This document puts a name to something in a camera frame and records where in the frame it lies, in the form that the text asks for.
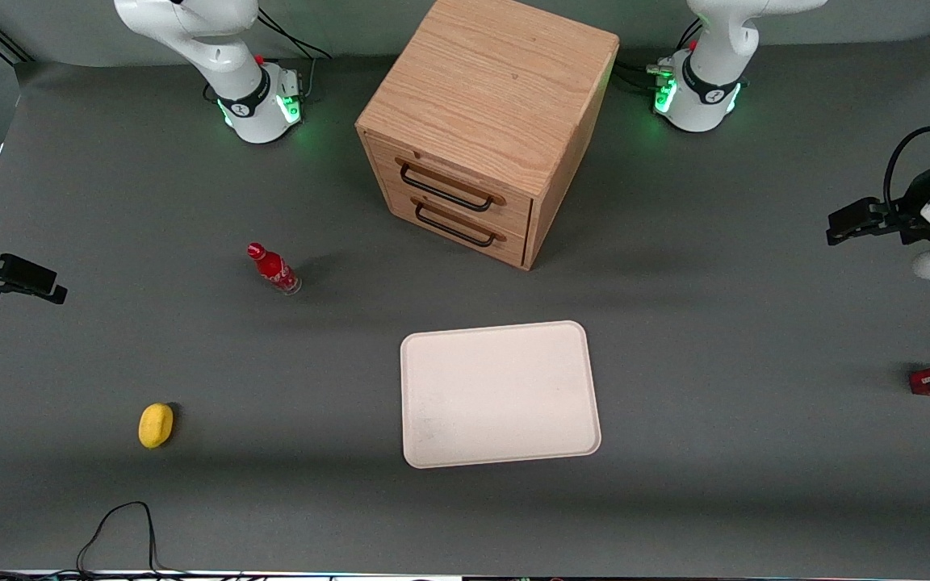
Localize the yellow lemon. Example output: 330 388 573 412
138 403 175 449

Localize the black left base cable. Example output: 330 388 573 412
617 18 705 91

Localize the black frame rail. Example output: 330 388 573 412
0 10 35 65

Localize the red cola bottle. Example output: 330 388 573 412
246 242 303 296

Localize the wooden drawer front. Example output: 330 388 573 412
364 133 534 236
384 182 530 268

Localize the beige plastic tray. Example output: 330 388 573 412
400 320 602 470

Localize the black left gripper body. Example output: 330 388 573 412
885 165 930 245

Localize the black base cable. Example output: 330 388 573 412
617 18 705 91
257 8 333 102

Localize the grey table mat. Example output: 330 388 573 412
0 31 930 579

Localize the black right base cable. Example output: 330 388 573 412
257 8 333 102

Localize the black metal drawer handle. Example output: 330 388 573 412
413 198 507 249
398 159 507 214

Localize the black looped cable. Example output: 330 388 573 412
76 501 161 577

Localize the wooden two-drawer cabinet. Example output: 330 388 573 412
355 0 621 271

